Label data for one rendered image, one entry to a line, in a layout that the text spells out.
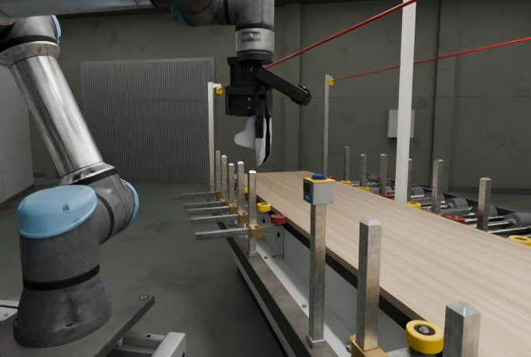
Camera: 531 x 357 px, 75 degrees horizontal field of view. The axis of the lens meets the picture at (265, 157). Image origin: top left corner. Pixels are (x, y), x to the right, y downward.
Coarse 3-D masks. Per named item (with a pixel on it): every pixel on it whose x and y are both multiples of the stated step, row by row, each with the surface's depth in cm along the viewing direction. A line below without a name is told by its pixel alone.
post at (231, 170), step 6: (228, 168) 218; (234, 168) 219; (228, 174) 219; (234, 174) 219; (228, 180) 220; (234, 180) 220; (228, 186) 220; (234, 186) 220; (228, 192) 221; (234, 192) 221; (228, 198) 222; (234, 198) 221; (228, 222) 224; (234, 222) 223
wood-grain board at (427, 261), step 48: (288, 192) 234; (336, 192) 234; (336, 240) 141; (384, 240) 141; (432, 240) 141; (480, 240) 141; (384, 288) 101; (432, 288) 101; (480, 288) 101; (528, 288) 101; (480, 336) 79; (528, 336) 79
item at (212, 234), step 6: (240, 228) 170; (246, 228) 170; (264, 228) 172; (270, 228) 173; (276, 228) 173; (282, 228) 174; (198, 234) 162; (204, 234) 163; (210, 234) 164; (216, 234) 164; (222, 234) 165; (228, 234) 166; (234, 234) 167; (240, 234) 168; (246, 234) 169
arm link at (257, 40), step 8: (240, 32) 64; (248, 32) 64; (256, 32) 63; (264, 32) 64; (272, 32) 65; (240, 40) 64; (248, 40) 64; (256, 40) 63; (264, 40) 64; (272, 40) 65; (240, 48) 65; (248, 48) 64; (256, 48) 64; (264, 48) 64; (272, 48) 66
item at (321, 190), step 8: (312, 184) 97; (320, 184) 98; (328, 184) 98; (304, 192) 103; (312, 192) 98; (320, 192) 98; (328, 192) 99; (304, 200) 103; (312, 200) 98; (320, 200) 98; (328, 200) 99
